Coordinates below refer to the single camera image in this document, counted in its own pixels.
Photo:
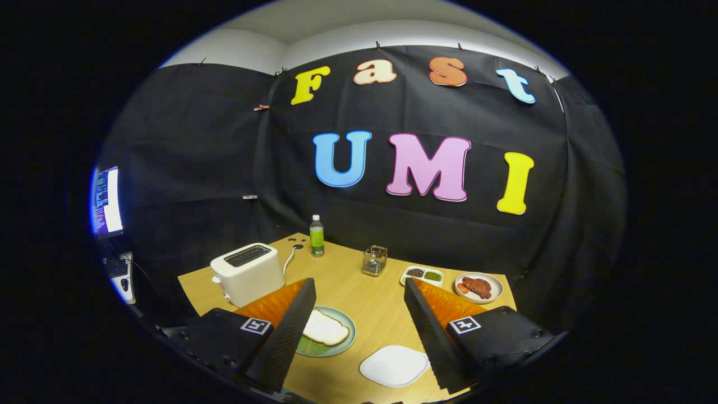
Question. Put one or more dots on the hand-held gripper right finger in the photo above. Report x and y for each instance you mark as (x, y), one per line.
(435, 342)

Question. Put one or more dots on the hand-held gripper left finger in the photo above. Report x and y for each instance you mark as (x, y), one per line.
(286, 342)

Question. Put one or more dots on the toasted bread slice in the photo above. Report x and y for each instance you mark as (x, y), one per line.
(325, 331)

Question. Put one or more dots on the green lettuce leaf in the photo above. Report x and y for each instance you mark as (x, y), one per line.
(311, 348)

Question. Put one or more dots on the white square plate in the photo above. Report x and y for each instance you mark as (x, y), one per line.
(392, 366)

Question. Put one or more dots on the orange vegetable slice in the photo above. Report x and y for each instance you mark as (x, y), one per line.
(463, 288)

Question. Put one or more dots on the pale green round plate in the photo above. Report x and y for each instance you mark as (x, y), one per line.
(349, 325)

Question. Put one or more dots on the white divided condiment dish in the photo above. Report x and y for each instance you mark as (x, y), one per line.
(420, 275)

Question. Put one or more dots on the red meat piece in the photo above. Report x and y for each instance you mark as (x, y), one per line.
(477, 287)

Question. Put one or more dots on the white toaster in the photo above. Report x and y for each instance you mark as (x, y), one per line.
(252, 278)

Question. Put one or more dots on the white round meat plate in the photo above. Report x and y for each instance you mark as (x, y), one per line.
(497, 292)

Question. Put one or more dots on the green label plastic bottle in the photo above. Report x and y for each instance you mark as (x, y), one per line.
(317, 241)

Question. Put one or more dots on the white side desk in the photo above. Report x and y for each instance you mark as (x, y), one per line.
(132, 292)

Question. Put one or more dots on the black keyboard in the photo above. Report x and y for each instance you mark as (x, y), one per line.
(116, 267)

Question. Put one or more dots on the black backdrop cloth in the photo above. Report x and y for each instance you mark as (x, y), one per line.
(196, 157)

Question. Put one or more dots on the computer monitor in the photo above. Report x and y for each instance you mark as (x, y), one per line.
(106, 202)

